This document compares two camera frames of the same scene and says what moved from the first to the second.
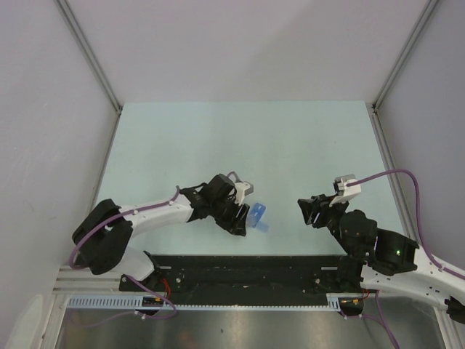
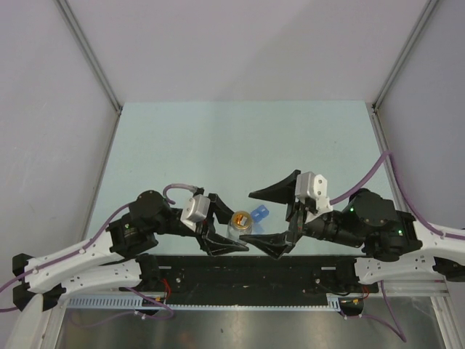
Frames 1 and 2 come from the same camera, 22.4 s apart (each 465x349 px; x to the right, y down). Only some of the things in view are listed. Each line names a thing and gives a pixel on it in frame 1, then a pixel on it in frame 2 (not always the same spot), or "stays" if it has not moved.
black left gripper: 235,225 -> 215,245
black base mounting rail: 241,276 stays
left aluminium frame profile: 75,24 stays
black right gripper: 317,204 -> 282,191
